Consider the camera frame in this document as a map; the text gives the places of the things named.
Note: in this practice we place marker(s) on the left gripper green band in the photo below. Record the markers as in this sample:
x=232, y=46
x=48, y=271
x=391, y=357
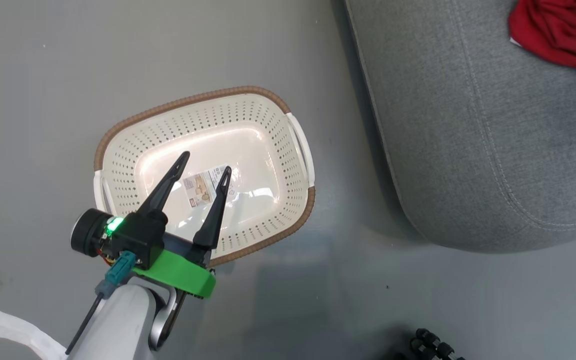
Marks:
x=178, y=270

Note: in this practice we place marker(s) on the red cloth garment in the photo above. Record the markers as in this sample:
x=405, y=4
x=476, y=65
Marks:
x=563, y=30

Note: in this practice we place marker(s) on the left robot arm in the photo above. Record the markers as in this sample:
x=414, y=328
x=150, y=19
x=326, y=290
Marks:
x=118, y=320

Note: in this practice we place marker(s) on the grey fabric sofa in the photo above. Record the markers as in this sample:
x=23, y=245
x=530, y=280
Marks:
x=468, y=125

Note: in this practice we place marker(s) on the paper label in basket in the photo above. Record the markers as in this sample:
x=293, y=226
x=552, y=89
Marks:
x=203, y=187

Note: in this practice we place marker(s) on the white perforated laundry basket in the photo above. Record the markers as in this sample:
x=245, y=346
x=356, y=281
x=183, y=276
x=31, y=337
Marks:
x=248, y=125

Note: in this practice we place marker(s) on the black ribbed robot part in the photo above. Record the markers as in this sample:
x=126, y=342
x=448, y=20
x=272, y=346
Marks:
x=433, y=346

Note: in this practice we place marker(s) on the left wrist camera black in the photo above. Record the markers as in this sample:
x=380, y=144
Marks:
x=90, y=232

